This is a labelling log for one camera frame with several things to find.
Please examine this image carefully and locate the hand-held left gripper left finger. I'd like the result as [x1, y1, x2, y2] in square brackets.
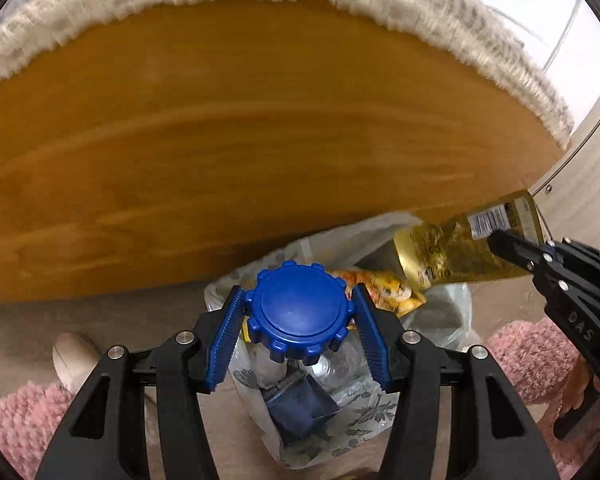
[35, 285, 247, 480]

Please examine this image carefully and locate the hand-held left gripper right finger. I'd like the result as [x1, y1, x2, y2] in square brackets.
[352, 282, 561, 480]

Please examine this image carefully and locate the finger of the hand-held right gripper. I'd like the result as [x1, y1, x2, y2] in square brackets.
[486, 229, 556, 281]

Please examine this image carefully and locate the clear plastic jar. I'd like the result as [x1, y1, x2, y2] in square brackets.
[252, 340, 376, 401]

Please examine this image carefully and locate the yellow snack packet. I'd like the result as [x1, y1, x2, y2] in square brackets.
[330, 269, 427, 317]

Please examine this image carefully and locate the gold snack packet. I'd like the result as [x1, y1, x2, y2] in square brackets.
[392, 190, 551, 291]

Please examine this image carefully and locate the leaf print plastic bag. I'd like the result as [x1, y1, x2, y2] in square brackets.
[203, 211, 473, 468]

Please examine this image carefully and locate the blue plastic lid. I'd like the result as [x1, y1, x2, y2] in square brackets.
[245, 261, 357, 367]

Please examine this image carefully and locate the dark blue cardboard box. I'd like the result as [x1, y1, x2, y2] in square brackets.
[262, 375, 342, 448]

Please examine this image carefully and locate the person's right hand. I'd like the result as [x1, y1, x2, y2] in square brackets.
[560, 366, 591, 414]

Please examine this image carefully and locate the light wooden door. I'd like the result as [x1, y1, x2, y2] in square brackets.
[527, 70, 600, 246]

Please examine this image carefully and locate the beige fluffy slipper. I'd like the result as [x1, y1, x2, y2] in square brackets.
[52, 332, 103, 396]

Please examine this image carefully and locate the pink fluffy slipper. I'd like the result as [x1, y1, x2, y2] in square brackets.
[0, 380, 76, 480]

